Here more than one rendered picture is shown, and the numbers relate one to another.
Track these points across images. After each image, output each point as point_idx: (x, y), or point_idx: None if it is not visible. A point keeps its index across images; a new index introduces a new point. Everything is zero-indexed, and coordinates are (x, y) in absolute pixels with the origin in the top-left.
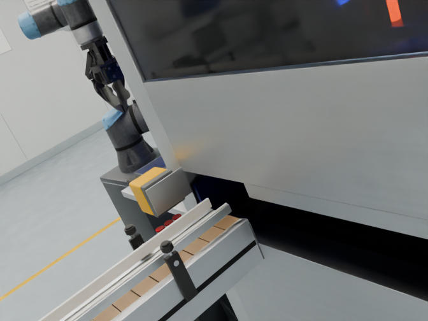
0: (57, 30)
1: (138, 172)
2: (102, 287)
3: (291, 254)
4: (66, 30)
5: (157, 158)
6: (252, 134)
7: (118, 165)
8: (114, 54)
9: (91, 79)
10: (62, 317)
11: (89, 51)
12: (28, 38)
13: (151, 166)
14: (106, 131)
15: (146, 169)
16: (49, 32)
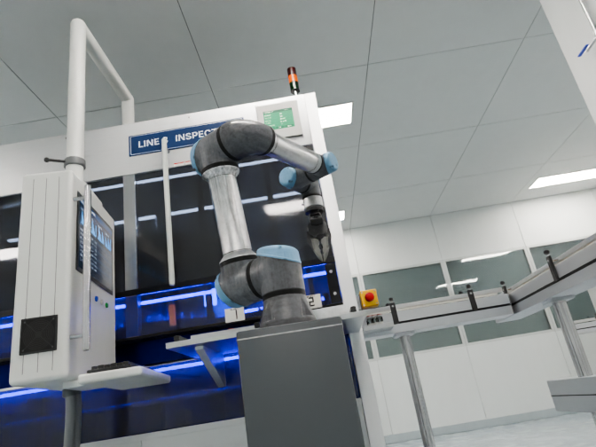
0: (309, 171)
1: (344, 306)
2: (413, 306)
3: None
4: (272, 148)
5: (324, 308)
6: None
7: (314, 315)
8: (344, 240)
9: (321, 223)
10: (430, 303)
11: (317, 212)
12: (337, 168)
13: (333, 309)
14: (300, 264)
15: (337, 309)
16: (322, 176)
